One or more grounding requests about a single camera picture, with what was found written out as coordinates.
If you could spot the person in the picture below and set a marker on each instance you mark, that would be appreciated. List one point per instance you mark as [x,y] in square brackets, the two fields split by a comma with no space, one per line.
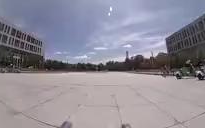
[164,70]

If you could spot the row of trees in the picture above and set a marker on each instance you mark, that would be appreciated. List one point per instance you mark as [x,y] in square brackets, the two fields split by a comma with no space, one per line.
[90,65]

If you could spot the pale building with window rows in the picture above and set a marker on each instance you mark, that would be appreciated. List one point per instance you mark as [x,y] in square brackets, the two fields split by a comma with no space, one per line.
[13,43]

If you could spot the tower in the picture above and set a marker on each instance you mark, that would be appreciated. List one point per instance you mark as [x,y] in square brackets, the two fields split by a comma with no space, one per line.
[127,55]

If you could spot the pale concrete slab plaza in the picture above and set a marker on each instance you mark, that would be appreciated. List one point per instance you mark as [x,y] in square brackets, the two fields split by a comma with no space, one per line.
[100,93]

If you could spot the robot's own part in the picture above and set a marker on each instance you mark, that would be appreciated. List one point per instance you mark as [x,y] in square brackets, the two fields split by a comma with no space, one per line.
[66,125]
[125,126]

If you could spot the grey building with window rows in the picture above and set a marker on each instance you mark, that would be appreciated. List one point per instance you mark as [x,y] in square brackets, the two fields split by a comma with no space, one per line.
[193,40]

